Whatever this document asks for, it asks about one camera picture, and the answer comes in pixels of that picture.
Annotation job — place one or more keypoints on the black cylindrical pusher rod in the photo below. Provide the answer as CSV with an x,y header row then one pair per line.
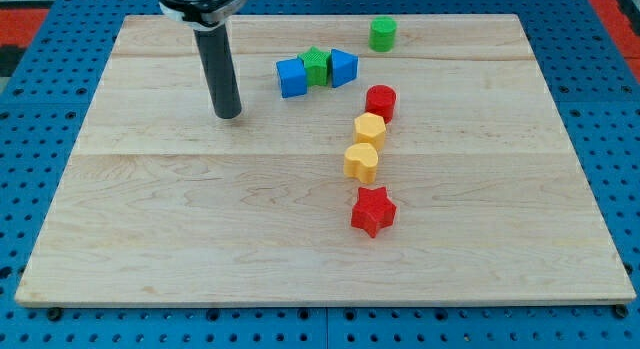
x,y
215,54

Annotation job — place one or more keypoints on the green hexagon block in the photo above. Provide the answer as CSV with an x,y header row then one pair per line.
x,y
382,34

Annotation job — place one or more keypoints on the yellow heart block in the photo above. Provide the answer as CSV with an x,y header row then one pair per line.
x,y
361,162

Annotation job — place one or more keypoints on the red cylinder block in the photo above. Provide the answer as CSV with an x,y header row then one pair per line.
x,y
381,100

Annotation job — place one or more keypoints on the blue triangle block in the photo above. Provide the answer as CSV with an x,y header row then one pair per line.
x,y
344,67

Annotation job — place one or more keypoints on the yellow hexagon block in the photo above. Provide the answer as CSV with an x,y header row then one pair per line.
x,y
370,128

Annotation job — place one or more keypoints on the blue cube block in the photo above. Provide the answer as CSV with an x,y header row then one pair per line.
x,y
292,77

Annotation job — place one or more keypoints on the red star block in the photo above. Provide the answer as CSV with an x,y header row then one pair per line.
x,y
373,210

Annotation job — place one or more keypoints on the green star block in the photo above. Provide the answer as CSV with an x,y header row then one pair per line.
x,y
316,66

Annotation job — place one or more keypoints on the light wooden board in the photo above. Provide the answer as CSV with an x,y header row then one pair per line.
x,y
162,204

